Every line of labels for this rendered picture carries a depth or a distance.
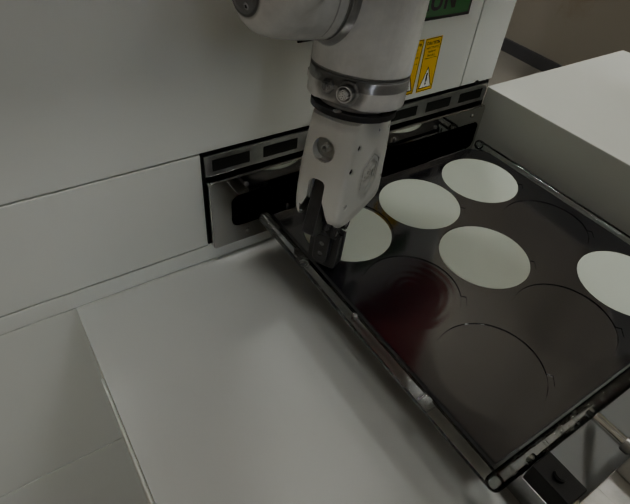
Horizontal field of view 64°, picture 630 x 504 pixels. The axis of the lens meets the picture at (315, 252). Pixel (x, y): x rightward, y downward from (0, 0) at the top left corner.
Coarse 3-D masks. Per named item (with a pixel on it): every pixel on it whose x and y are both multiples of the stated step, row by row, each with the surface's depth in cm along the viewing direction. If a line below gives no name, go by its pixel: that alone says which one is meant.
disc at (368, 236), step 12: (360, 216) 60; (372, 216) 60; (348, 228) 58; (360, 228) 58; (372, 228) 59; (384, 228) 59; (348, 240) 57; (360, 240) 57; (372, 240) 57; (384, 240) 57; (348, 252) 55; (360, 252) 55; (372, 252) 56
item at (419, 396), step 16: (272, 224) 57; (288, 240) 56; (304, 256) 54; (304, 272) 53; (320, 272) 53; (320, 288) 51; (336, 304) 50; (352, 320) 48; (368, 336) 47; (384, 352) 46; (400, 368) 44; (400, 384) 44; (416, 384) 43; (416, 400) 43; (432, 416) 42; (448, 432) 41; (464, 448) 40; (480, 464) 39
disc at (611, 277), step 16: (592, 256) 58; (608, 256) 58; (624, 256) 58; (592, 272) 56; (608, 272) 56; (624, 272) 56; (592, 288) 54; (608, 288) 54; (624, 288) 55; (608, 304) 53; (624, 304) 53
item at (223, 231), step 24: (408, 120) 69; (432, 120) 70; (456, 120) 73; (480, 120) 76; (456, 144) 80; (240, 168) 58; (264, 168) 58; (288, 168) 60; (384, 168) 73; (408, 168) 74; (216, 192) 56; (240, 192) 58; (216, 216) 59; (240, 216) 63; (216, 240) 61
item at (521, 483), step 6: (516, 450) 45; (510, 456) 45; (522, 474) 44; (516, 480) 44; (522, 480) 44; (510, 486) 45; (516, 486) 45; (522, 486) 44; (528, 486) 43; (516, 492) 45; (522, 492) 44; (528, 492) 43; (534, 492) 43; (516, 498) 45; (522, 498) 44; (528, 498) 44; (534, 498) 43; (540, 498) 42
